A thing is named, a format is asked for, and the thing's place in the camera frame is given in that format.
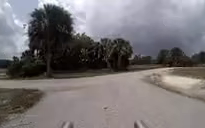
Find row of trees and bushes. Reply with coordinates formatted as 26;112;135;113
6;32;135;78

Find grass strip beyond crossroad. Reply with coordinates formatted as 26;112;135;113
0;64;164;81

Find grey paved road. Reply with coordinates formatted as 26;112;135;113
0;66;205;128

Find tall palm tree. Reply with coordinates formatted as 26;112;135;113
26;3;76;78

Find robot's own part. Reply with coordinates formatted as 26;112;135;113
133;119;147;128
61;120;74;128

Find distant row of trees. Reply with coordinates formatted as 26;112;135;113
129;46;205;68

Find sandy grass verge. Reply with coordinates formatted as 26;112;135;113
143;66;205;106

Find dry grass patch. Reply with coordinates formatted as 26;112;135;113
0;87;45;128

